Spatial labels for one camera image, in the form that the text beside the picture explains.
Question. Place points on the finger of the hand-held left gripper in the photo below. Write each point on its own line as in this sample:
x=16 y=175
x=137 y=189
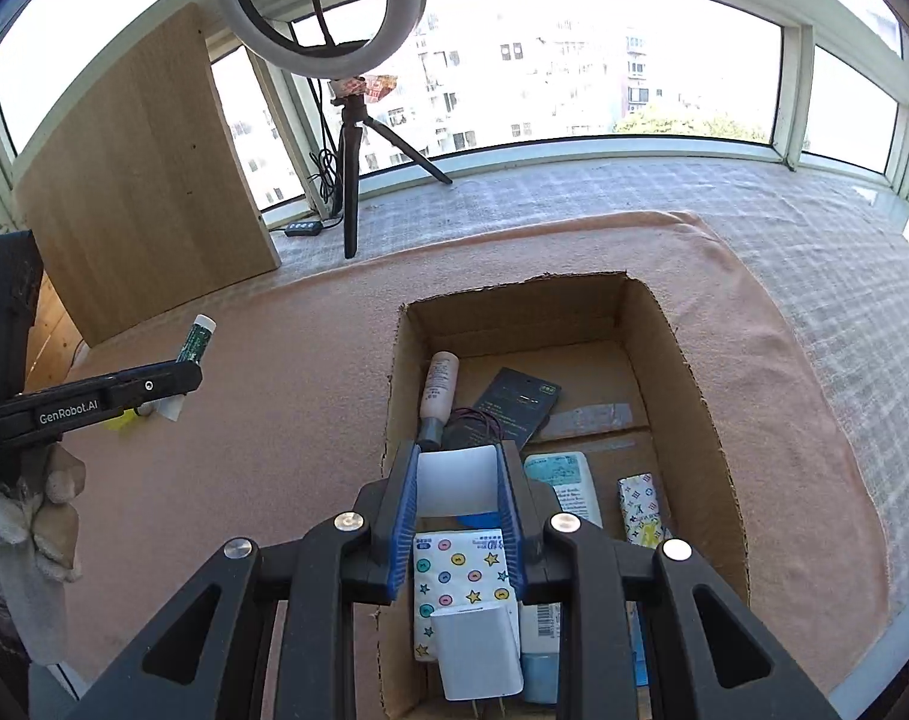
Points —
x=162 y=384

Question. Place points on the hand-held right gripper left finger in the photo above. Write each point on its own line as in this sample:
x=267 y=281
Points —
x=400 y=532

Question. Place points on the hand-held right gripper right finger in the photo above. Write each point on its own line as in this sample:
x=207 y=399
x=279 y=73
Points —
x=513 y=532

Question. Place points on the green lip balm tube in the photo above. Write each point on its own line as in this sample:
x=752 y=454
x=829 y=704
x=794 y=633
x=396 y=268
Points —
x=198 y=341

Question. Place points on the star patterned tissue pack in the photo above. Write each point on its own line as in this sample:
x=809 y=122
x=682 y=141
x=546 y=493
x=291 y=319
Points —
x=454 y=577

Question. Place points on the white lotion tube blue cap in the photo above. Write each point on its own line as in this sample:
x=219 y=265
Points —
x=567 y=484

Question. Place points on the white wall charger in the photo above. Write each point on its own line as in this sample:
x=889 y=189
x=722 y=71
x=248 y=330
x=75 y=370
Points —
x=477 y=652

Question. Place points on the white patterned lighter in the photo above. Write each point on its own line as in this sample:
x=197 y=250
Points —
x=640 y=506

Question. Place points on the black card box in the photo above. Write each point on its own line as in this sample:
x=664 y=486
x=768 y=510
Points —
x=518 y=399

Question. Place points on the beige foundation tube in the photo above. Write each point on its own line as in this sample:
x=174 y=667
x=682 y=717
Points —
x=439 y=382

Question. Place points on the cardboard box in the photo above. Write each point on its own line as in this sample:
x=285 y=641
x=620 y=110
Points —
x=694 y=390

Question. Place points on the person's left hand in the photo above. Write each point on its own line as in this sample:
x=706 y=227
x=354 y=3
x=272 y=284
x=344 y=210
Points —
x=19 y=540

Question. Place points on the pine wood panel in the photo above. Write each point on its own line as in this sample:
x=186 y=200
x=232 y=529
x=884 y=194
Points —
x=49 y=345

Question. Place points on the yellow shuttlecock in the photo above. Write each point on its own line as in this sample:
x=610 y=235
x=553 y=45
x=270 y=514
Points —
x=124 y=421

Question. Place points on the light oak board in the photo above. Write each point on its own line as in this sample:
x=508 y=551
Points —
x=139 y=187

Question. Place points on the black tripod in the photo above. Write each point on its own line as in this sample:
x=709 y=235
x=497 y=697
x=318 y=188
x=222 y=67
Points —
x=351 y=195

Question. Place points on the white checked cloth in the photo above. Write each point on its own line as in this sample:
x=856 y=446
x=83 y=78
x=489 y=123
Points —
x=724 y=187

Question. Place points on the white window frame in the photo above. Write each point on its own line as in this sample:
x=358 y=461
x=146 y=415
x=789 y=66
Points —
x=793 y=90

